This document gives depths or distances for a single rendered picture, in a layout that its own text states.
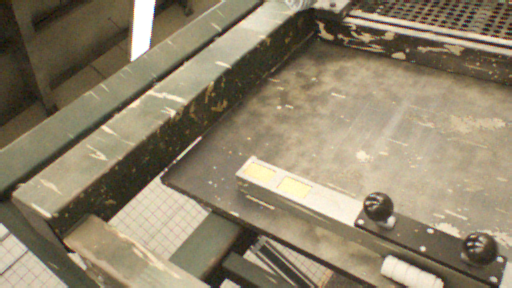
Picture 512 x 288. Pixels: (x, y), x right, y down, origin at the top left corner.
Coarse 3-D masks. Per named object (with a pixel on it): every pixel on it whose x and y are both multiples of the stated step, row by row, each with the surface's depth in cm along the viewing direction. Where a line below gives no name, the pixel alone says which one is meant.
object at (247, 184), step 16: (256, 160) 75; (240, 176) 73; (288, 176) 72; (256, 192) 73; (272, 192) 70; (320, 192) 68; (336, 192) 68; (288, 208) 70; (304, 208) 67; (320, 208) 66; (336, 208) 66; (352, 208) 65; (320, 224) 68; (336, 224) 65; (352, 224) 63; (352, 240) 65; (368, 240) 63; (384, 240) 61; (384, 256) 63; (400, 256) 61; (416, 256) 59; (432, 272) 59; (448, 272) 57
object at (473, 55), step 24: (336, 0) 103; (336, 24) 105; (360, 24) 101; (384, 24) 102; (408, 24) 99; (360, 48) 105; (384, 48) 101; (408, 48) 98; (432, 48) 95; (456, 48) 92; (480, 48) 89; (504, 48) 89; (456, 72) 95; (480, 72) 92; (504, 72) 89
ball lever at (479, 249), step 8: (480, 232) 47; (464, 240) 48; (472, 240) 46; (480, 240) 46; (488, 240) 46; (464, 248) 47; (472, 248) 46; (480, 248) 46; (488, 248) 45; (496, 248) 46; (464, 256) 56; (472, 256) 46; (480, 256) 46; (488, 256) 45; (496, 256) 46; (472, 264) 56; (480, 264) 46; (488, 264) 46
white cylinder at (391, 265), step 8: (392, 256) 60; (384, 264) 59; (392, 264) 59; (400, 264) 59; (408, 264) 59; (384, 272) 59; (392, 272) 59; (400, 272) 58; (408, 272) 58; (416, 272) 58; (424, 272) 58; (400, 280) 58; (408, 280) 58; (416, 280) 57; (424, 280) 57; (432, 280) 57; (440, 280) 57
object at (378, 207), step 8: (376, 192) 53; (368, 200) 52; (376, 200) 51; (384, 200) 51; (368, 208) 52; (376, 208) 51; (384, 208) 51; (392, 208) 52; (368, 216) 52; (376, 216) 51; (384, 216) 51; (384, 224) 61; (392, 224) 61
